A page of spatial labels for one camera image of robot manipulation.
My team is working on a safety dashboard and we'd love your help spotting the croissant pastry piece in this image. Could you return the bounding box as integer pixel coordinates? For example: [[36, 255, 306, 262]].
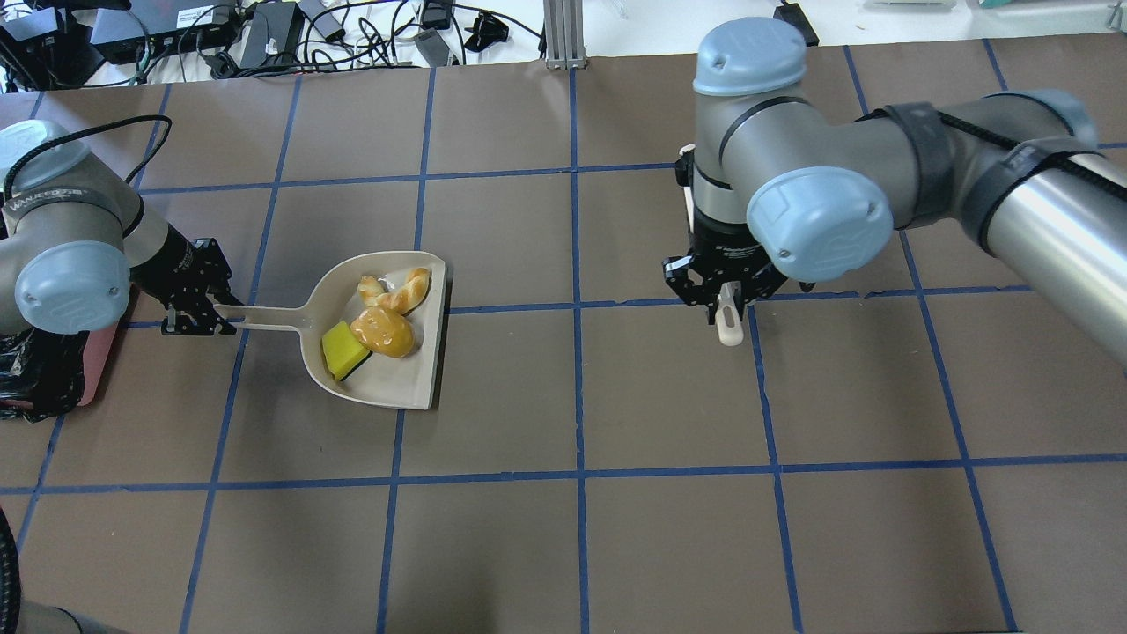
[[356, 268, 431, 314]]

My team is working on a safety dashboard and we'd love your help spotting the beige hand brush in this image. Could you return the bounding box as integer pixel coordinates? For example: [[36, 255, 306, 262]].
[[715, 282, 744, 348]]

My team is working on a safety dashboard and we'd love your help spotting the brown potato bread roll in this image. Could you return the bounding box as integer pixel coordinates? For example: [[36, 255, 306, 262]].
[[349, 306, 416, 358]]

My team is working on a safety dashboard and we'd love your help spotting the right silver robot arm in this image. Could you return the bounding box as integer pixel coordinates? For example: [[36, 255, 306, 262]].
[[662, 17, 1126, 361]]

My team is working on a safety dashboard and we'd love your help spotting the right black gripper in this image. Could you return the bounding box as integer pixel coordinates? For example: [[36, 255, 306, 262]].
[[662, 232, 788, 309]]

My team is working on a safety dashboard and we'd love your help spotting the black power adapter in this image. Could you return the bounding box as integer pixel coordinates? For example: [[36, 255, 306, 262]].
[[773, 1, 820, 48]]

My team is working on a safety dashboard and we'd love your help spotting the yellow green sponge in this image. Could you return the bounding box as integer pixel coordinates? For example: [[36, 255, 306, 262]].
[[320, 321, 372, 382]]

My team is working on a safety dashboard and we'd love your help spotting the aluminium frame post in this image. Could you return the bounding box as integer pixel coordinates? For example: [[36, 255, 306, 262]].
[[542, 0, 588, 70]]

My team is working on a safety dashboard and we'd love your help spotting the black-lined pink trash bin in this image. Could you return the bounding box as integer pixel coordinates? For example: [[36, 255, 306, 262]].
[[1, 328, 119, 423]]

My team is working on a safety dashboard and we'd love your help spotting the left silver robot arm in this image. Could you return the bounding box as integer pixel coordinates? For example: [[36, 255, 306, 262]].
[[1, 119, 236, 334]]

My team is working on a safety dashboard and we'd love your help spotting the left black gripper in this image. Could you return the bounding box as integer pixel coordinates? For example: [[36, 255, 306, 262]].
[[141, 236, 238, 336]]

